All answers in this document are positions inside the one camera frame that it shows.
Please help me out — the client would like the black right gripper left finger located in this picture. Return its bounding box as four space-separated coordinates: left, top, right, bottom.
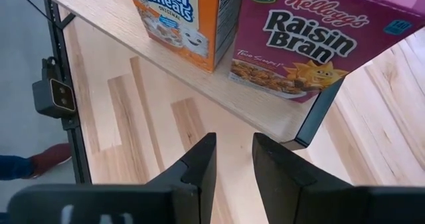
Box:
8 132 218 224

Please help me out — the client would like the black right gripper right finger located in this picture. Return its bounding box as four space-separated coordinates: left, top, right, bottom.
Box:
251 132 425 224

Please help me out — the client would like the purple Raisin Bran cereal box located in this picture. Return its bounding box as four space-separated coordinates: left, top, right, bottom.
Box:
228 0 425 104

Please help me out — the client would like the orange Mini Wheats cereal box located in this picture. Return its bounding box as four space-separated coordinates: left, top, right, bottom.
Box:
125 0 246 73

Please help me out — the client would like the person's right foot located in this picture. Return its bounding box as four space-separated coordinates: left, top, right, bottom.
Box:
28 143 72 179

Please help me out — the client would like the person's right leg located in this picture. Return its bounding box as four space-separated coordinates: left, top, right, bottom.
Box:
0 154 34 181

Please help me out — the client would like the wooden shelf with black frame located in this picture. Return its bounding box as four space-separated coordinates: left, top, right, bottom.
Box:
33 0 346 151

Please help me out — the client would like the black aluminium table frame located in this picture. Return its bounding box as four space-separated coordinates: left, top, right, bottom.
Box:
42 0 93 185

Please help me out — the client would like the black table-level camera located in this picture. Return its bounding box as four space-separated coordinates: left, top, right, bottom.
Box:
32 56 77 119

